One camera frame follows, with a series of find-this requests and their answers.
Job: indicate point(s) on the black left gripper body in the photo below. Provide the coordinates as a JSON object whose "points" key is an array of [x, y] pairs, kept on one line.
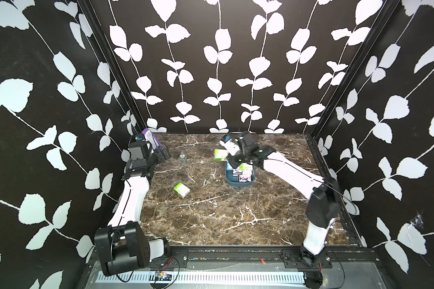
{"points": [[156, 157]]}

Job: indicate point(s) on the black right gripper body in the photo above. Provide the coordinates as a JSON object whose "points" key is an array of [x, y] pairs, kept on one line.
{"points": [[239, 158]]}

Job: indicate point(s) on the green white tissue pack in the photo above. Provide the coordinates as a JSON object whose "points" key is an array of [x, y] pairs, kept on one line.
{"points": [[245, 167]]}

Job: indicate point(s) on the black purple tissue pack front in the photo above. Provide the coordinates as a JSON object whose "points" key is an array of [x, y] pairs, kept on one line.
{"points": [[245, 177]]}

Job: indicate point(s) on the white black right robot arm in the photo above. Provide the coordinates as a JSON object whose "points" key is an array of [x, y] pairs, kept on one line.
{"points": [[321, 192]]}

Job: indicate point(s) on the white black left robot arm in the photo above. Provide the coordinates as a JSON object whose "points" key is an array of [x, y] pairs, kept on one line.
{"points": [[122, 246]]}

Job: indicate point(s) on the teal plastic storage box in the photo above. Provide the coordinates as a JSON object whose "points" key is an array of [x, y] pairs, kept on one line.
{"points": [[231, 175]]}

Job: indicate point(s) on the purple plastic holder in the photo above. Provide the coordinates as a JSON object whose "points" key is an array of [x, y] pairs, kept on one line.
{"points": [[152, 148]]}

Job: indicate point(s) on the white card in holder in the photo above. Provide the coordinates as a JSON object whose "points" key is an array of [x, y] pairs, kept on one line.
{"points": [[151, 138]]}

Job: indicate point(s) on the clear small glass jar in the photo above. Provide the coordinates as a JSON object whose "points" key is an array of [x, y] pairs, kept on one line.
{"points": [[183, 157]]}

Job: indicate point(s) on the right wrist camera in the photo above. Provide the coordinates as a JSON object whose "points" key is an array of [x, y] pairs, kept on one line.
{"points": [[231, 145]]}

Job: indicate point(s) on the black front mounting rail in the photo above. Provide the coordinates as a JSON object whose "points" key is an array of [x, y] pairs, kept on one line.
{"points": [[288, 256]]}

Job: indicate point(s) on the small circuit board with wires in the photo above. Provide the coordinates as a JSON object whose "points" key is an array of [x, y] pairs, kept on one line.
{"points": [[161, 276]]}

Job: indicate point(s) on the white perforated rail strip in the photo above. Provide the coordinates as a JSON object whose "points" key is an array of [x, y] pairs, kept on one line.
{"points": [[223, 278]]}

